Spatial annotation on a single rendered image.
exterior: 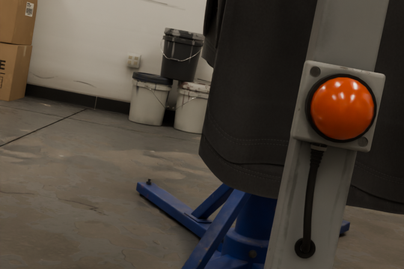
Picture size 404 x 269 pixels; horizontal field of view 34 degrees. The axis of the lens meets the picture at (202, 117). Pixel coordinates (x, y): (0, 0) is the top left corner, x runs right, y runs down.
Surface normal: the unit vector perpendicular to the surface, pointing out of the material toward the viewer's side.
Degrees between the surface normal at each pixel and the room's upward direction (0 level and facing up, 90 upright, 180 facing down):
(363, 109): 80
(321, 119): 118
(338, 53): 90
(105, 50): 90
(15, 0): 89
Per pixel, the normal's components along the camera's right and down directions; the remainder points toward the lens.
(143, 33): -0.04, 0.11
